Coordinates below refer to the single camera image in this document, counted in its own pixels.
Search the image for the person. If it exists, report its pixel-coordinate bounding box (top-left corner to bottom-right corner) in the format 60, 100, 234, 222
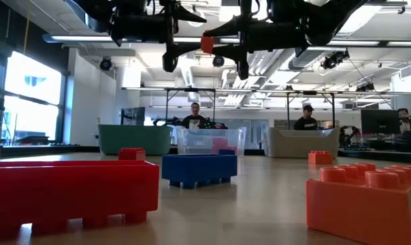
181, 101, 206, 129
395, 108, 411, 153
293, 104, 318, 131

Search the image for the long red toy block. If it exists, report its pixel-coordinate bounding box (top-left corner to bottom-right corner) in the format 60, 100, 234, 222
212, 137, 239, 154
0, 160, 161, 239

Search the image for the black flat device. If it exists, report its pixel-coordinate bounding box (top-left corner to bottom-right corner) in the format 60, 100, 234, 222
16, 135, 50, 146

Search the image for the black background rig frame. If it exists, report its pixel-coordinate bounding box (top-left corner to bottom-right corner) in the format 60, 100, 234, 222
286, 90, 336, 130
164, 87, 216, 123

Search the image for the clear plastic bin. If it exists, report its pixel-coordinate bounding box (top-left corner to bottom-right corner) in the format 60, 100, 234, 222
176, 125, 247, 158

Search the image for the small red toy block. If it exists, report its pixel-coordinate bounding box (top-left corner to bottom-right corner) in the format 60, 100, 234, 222
118, 147, 146, 161
201, 36, 215, 54

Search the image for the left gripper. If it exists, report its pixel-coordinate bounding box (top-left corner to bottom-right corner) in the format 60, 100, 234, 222
110, 0, 208, 74

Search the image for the white ventilation duct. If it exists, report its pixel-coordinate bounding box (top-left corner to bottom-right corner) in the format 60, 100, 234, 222
176, 56, 202, 88

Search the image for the small red-orange toy block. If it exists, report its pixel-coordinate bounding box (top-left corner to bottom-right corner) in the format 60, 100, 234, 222
305, 162, 411, 245

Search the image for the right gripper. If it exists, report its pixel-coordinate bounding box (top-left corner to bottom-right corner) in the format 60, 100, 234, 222
201, 0, 311, 82

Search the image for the green plastic bin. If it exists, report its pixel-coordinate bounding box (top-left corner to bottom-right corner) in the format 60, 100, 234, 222
98, 124, 174, 157

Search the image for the small orange toy block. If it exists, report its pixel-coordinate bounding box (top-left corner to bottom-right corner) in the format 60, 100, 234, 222
308, 150, 333, 165

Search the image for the large window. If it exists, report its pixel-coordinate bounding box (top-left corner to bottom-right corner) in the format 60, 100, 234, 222
0, 50, 63, 143

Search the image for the white plastic bin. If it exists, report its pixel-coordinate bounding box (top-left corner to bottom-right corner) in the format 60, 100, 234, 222
263, 127, 341, 159

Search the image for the long blue toy block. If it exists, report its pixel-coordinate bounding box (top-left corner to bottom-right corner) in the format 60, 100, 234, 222
161, 154, 238, 190

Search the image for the black computer monitor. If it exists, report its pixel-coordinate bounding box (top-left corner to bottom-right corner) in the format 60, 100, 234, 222
120, 106, 146, 127
360, 108, 401, 135

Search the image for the dark background table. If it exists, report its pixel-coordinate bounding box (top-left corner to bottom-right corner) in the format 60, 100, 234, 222
338, 148, 411, 165
0, 144, 101, 160

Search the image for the black ceiling-mounted device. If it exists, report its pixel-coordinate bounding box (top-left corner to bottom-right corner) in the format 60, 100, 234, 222
355, 81, 375, 93
320, 49, 351, 71

